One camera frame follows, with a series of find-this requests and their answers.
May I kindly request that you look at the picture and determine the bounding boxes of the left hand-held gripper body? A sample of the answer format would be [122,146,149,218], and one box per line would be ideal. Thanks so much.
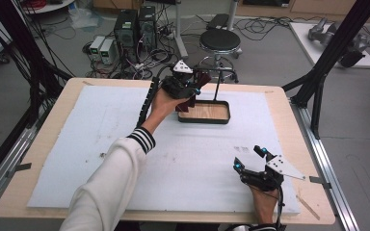
[160,59,196,100]

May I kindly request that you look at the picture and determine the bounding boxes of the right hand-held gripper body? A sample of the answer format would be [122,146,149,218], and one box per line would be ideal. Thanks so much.
[241,154,306,193]

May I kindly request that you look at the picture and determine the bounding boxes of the dark maroon tie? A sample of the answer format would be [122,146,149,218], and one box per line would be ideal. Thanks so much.
[174,95,198,114]

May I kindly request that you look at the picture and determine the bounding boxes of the black tie rack wooden base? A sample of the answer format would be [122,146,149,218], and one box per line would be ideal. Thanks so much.
[176,65,232,125]

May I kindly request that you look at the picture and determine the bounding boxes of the person's right hand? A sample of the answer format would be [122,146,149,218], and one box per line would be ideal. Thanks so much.
[249,185,281,215]

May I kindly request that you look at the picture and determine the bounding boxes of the person's left hand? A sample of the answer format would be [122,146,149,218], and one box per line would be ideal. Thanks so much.
[145,89,190,127]

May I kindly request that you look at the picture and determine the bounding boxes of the black round stool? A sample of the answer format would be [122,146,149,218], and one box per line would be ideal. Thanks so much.
[198,28,243,84]

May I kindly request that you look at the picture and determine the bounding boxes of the thin wooden stick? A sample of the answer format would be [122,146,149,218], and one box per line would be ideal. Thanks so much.
[296,193,321,221]

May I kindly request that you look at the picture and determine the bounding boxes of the white-legged desk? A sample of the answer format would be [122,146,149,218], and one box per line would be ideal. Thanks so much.
[172,0,242,61]

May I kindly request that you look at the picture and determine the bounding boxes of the flat black device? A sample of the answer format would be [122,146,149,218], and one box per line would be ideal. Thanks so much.
[206,13,231,32]

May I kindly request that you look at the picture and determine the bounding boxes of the black computer tower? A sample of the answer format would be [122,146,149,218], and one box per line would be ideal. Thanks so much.
[113,9,140,64]
[137,5,159,51]

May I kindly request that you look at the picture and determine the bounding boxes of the white power supply unit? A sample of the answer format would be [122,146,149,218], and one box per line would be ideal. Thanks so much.
[89,35,107,57]
[98,38,117,65]

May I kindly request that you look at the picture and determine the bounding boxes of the white foam mat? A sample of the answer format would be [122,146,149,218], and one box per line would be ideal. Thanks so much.
[27,84,302,216]

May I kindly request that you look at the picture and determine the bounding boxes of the clear plastic bag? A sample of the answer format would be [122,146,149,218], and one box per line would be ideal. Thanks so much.
[67,7,104,31]

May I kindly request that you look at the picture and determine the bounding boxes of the white platform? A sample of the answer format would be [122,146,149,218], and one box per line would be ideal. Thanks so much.
[288,21,370,69]

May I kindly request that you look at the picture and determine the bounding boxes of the grey robot part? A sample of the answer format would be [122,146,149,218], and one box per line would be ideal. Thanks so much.
[307,16,369,68]

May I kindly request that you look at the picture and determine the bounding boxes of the white round table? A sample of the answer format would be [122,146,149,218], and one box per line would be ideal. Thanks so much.
[21,0,76,14]

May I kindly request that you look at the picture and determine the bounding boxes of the wooden cabinet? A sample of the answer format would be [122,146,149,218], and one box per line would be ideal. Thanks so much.
[288,0,370,17]

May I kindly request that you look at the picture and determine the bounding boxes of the black ribbed cable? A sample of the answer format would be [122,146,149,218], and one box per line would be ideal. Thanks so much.
[136,64,175,128]

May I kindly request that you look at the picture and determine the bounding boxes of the thin black cable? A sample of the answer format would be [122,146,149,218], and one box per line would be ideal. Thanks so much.
[275,184,287,231]

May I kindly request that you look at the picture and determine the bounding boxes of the tangle of floor cables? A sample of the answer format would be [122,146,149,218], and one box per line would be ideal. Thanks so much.
[82,30,176,81]

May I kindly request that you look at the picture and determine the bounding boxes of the metal bracket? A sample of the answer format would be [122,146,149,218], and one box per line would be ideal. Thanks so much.
[5,162,33,178]
[308,175,332,191]

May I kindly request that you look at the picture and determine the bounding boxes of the aluminium rail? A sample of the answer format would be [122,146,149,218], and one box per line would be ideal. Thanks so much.
[0,125,36,214]
[289,95,361,231]

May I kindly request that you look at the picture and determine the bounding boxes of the black frame stand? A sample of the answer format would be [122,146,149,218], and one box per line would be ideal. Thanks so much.
[281,0,370,141]
[0,0,75,130]

